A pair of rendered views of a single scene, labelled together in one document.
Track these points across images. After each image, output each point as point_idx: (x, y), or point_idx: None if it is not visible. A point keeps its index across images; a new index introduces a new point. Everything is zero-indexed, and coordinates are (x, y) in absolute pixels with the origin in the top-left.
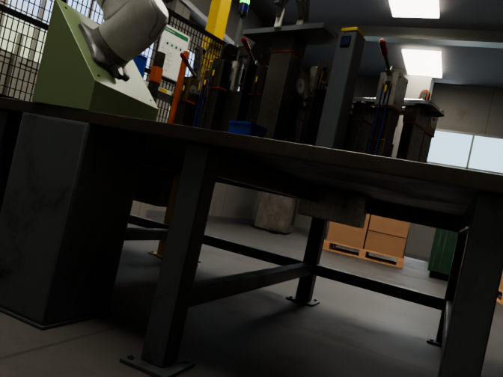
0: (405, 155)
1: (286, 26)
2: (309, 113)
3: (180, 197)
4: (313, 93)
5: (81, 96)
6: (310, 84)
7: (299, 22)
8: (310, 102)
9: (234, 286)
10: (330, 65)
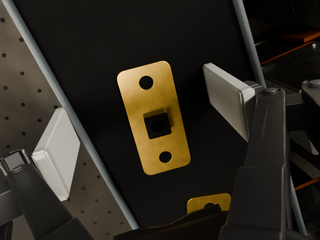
0: (315, 165)
1: (97, 166)
2: (269, 12)
3: None
4: (296, 15)
5: None
6: (305, 0)
7: (236, 113)
8: (282, 8)
9: None
10: (296, 133)
